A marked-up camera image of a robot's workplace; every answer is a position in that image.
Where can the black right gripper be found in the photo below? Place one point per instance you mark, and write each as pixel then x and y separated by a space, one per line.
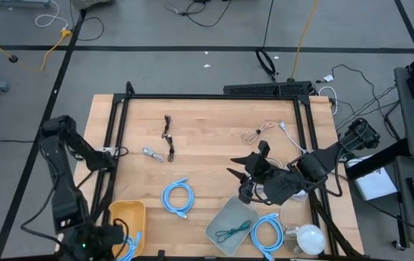
pixel 275 185

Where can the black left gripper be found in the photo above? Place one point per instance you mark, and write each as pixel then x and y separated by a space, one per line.
pixel 94 239

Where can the yellow oval plastic bin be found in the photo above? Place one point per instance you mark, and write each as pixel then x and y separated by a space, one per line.
pixel 130 214

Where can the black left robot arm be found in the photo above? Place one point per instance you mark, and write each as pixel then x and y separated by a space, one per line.
pixel 67 195

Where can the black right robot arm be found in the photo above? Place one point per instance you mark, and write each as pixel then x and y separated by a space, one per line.
pixel 322 159

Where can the grey plastic bin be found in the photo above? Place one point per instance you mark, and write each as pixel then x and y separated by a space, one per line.
pixel 232 214

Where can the clear round plastic lid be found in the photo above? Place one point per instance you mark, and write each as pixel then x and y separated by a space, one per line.
pixel 295 214

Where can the black perforated box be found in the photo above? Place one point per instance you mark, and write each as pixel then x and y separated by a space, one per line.
pixel 264 88

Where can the clear container with white dome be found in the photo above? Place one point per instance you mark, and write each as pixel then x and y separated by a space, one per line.
pixel 311 239

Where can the white paper tag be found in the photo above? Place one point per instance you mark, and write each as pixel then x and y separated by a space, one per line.
pixel 328 78

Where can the white paper sheet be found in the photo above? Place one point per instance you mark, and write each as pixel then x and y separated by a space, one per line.
pixel 373 185

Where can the black desk beam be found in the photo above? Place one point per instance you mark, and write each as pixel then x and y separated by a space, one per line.
pixel 377 159

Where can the black castor wheel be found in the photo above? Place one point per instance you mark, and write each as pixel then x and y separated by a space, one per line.
pixel 398 245

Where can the black round floor puck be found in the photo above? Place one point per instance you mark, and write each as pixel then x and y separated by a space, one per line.
pixel 13 58

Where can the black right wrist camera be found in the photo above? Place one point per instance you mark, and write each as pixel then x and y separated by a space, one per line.
pixel 264 148

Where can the black table-level camera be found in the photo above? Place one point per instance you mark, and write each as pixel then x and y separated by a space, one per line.
pixel 161 255

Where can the black aluminium table frame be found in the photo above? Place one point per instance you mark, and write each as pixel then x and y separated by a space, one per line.
pixel 210 96

